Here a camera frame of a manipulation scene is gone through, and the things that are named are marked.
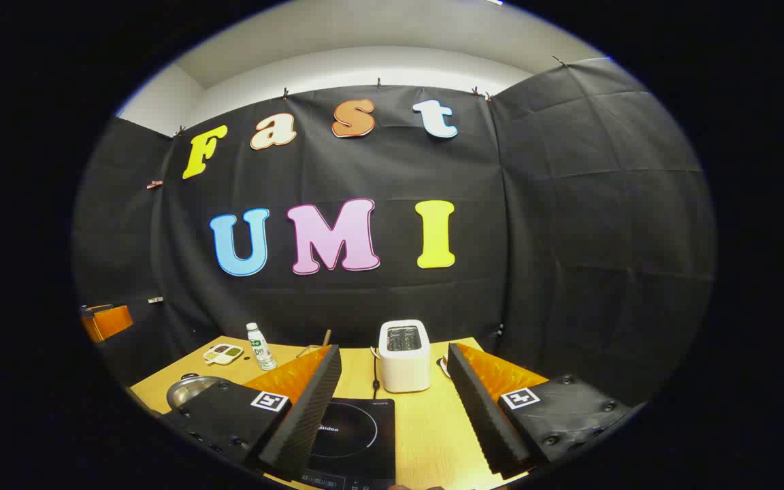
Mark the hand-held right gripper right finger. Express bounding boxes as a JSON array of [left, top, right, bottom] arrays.
[[447, 343, 632, 479]]

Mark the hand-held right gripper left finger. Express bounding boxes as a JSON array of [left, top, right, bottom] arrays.
[[161, 344, 342, 483]]

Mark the black induction cooktop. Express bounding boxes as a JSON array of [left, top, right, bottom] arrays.
[[297, 398, 397, 490]]

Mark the steel pot with black handles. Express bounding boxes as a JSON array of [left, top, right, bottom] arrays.
[[166, 373, 231, 411]]

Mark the white and green drink bottle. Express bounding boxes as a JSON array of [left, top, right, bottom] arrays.
[[246, 323, 278, 372]]

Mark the white toaster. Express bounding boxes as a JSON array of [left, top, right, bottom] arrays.
[[378, 320, 432, 394]]

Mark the white divided dish with beans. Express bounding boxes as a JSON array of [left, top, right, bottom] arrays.
[[203, 344, 244, 366]]

